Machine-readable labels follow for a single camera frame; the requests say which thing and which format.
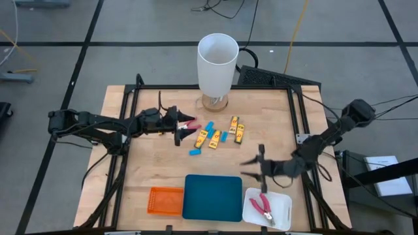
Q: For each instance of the black perforated panel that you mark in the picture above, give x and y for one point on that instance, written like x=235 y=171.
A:
x=261 y=76

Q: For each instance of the blue eraser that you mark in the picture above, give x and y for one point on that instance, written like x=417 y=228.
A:
x=209 y=125
x=224 y=136
x=195 y=152
x=211 y=133

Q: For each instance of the silver metal bar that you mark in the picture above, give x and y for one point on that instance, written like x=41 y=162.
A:
x=298 y=233
x=122 y=233

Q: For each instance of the black equipment stand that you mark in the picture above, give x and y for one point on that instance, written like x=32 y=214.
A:
x=356 y=173

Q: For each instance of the orange mesh basket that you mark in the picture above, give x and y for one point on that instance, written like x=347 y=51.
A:
x=165 y=200

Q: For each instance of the black metal table frame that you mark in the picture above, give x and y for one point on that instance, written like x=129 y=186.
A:
x=212 y=87

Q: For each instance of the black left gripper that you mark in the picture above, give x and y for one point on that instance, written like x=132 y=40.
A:
x=163 y=124

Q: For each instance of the white shade wooden base lamp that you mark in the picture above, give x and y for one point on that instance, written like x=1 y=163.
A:
x=215 y=65

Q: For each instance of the black chair base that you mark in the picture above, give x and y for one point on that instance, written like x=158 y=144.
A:
x=5 y=111

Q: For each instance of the white booklet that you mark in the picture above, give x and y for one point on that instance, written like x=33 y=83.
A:
x=388 y=184

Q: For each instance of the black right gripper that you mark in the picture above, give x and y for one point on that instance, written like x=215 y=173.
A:
x=272 y=168

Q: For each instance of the teal plastic tray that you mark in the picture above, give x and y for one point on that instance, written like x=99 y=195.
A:
x=212 y=197

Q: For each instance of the grey desk foot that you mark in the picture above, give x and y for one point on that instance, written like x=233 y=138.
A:
x=42 y=3
x=16 y=77

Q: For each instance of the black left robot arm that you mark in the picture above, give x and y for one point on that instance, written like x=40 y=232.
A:
x=91 y=122

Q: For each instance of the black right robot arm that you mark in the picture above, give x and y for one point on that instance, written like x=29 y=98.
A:
x=326 y=134

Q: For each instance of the white plastic tray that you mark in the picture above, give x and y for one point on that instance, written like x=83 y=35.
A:
x=281 y=202

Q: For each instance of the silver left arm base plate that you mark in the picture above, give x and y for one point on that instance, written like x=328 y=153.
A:
x=94 y=142

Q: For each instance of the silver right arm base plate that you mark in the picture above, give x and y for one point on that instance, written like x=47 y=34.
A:
x=302 y=137

